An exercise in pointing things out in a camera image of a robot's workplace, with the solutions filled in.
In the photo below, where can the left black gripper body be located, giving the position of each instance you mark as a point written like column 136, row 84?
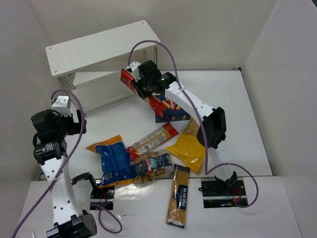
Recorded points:
column 80, row 120

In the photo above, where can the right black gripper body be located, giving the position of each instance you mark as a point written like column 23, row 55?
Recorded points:
column 138, row 87

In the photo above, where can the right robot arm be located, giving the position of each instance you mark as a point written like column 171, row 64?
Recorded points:
column 212, row 121

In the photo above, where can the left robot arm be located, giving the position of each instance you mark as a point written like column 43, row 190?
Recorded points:
column 71, row 213

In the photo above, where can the blue orange pasta bag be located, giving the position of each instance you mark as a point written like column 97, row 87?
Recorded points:
column 115, row 162

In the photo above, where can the white two-tier shelf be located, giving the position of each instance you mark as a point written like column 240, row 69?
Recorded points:
column 91, row 65

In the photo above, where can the blue Barilla rigatoni box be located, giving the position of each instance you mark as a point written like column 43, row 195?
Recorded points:
column 173, row 112

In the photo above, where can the red clear spaghetti bag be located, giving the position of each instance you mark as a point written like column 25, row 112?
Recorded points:
column 152, row 140

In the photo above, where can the clear blue fusilli bag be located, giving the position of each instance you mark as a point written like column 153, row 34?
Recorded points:
column 151, row 166

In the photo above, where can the yellow macaroni bag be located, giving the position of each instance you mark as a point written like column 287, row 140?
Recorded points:
column 187, row 148

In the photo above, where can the La Sicilia spaghetti bag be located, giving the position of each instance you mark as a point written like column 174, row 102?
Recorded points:
column 176, row 213

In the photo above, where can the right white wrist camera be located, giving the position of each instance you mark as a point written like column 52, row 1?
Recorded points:
column 133, row 70

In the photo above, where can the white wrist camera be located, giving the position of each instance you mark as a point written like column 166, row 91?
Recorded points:
column 62, row 105
column 133, row 70

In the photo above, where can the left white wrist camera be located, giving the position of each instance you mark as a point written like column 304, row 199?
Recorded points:
column 62, row 105

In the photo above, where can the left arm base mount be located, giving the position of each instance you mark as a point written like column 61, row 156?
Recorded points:
column 103, row 196

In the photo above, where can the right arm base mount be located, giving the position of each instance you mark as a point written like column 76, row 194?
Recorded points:
column 215, row 196

